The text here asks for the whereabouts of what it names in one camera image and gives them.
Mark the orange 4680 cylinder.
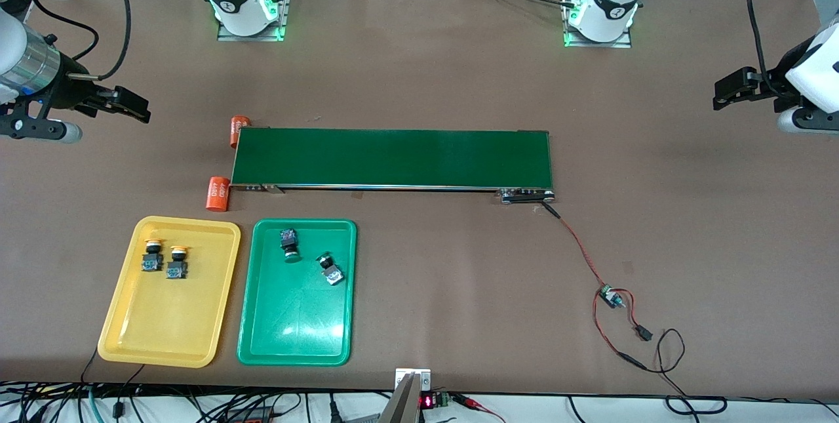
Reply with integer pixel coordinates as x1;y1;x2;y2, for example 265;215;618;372
229;115;253;150
205;176;231;212

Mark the yellow cap push button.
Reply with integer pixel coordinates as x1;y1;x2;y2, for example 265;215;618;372
142;238;166;273
165;245;190;280

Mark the green cap push button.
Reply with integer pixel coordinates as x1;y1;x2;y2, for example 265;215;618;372
315;252;346;287
279;228;303;264

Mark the yellow plastic tray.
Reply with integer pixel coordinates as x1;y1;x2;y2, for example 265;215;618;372
97;216;242;369

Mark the green plastic tray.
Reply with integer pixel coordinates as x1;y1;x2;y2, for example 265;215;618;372
237;218;358;367

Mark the green conveyor belt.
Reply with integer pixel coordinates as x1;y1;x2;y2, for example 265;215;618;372
229;127;556;204

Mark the red black power lead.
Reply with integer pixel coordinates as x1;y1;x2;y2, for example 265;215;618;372
593;292;728;416

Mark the red clip lead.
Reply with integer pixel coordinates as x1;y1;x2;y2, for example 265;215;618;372
459;393;505;423

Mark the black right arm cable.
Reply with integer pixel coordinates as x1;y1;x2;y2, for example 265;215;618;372
29;0;132;81

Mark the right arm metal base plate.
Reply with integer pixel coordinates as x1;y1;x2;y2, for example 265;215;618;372
216;0;292;42

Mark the red black conveyor wire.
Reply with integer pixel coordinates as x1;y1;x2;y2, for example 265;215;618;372
541;202;607;291

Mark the red wire with black plug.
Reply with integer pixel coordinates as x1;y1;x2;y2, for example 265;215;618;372
613;289;654;342

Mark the black floor cable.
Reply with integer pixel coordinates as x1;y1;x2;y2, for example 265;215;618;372
79;350;100;388
113;364;146;418

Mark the teal floor cable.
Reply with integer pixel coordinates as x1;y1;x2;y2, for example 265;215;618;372
85;385;106;423

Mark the grey metal camera stand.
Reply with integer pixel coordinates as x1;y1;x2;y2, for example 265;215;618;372
378;368;433;423

